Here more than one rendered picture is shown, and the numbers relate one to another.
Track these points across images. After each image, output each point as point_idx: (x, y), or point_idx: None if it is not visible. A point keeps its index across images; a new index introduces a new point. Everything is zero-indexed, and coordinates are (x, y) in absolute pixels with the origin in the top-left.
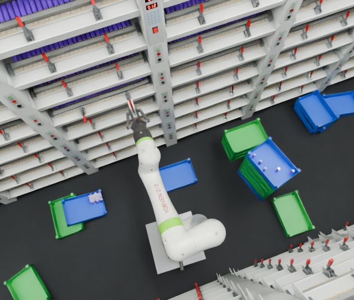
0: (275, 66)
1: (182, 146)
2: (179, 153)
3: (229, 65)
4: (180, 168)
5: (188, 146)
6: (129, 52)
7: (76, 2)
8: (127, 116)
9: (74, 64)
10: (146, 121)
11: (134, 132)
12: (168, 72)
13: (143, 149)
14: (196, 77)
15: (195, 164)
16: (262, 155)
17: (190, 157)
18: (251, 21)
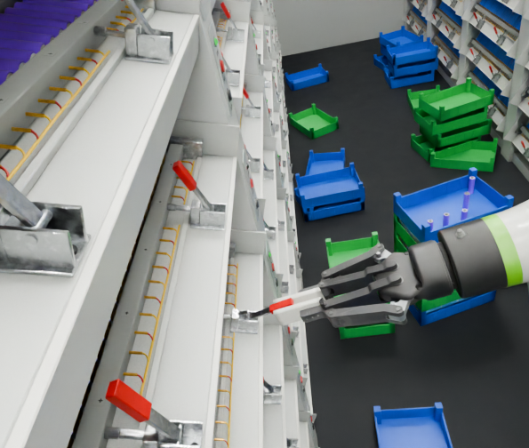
0: (275, 124)
1: (328, 426)
2: (348, 438)
3: (260, 130)
4: (391, 447)
5: (332, 412)
6: (190, 52)
7: None
8: (346, 312)
9: (116, 152)
10: (386, 252)
11: (441, 277)
12: (246, 157)
13: None
14: (260, 175)
15: (387, 407)
16: (425, 222)
17: (364, 415)
18: (217, 24)
